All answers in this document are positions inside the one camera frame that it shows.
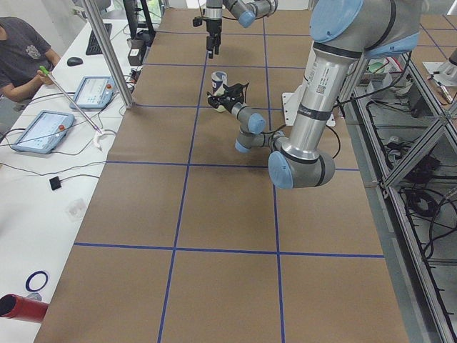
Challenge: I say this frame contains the aluminium frame post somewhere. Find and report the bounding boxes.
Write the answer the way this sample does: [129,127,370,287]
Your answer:
[81,0,134,109]

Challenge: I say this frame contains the teach pendant near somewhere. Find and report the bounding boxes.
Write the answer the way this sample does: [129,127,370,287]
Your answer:
[11,110,75,154]

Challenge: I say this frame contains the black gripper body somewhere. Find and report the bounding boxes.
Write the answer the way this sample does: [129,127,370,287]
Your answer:
[223,84,248,107]
[192,16,222,38]

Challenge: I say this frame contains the red cylinder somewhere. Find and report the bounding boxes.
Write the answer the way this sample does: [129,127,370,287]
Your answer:
[1,294,49,323]

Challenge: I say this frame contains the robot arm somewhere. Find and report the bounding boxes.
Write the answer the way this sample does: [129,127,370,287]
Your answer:
[208,1,422,189]
[192,0,278,59]

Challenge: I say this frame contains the black computer mouse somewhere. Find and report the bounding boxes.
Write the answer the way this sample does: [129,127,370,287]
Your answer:
[66,57,84,66]

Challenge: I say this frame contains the teach pendant far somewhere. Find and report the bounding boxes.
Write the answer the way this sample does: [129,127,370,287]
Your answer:
[73,76,116,110]

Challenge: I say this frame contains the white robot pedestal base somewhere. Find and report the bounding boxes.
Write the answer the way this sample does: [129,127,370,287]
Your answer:
[281,86,316,126]

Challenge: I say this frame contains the long metal grabber stick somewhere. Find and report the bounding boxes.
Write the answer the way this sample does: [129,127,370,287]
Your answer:
[39,66,106,151]

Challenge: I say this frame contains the white tennis ball can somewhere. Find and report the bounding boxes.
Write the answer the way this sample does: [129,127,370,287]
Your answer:
[211,71,228,96]

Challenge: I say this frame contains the black keyboard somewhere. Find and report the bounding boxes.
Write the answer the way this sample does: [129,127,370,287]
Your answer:
[85,23,114,56]

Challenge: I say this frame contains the seated person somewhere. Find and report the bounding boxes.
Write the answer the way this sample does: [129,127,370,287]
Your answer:
[1,17,61,104]

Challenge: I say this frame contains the black box on desk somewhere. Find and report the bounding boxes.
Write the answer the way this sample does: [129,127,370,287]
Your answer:
[128,39,146,66]

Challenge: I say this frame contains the teach pendant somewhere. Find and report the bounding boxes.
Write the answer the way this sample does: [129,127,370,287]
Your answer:
[11,110,75,154]
[73,76,116,110]

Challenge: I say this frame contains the blue tape ring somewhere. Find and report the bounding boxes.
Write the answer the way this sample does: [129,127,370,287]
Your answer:
[26,270,49,292]

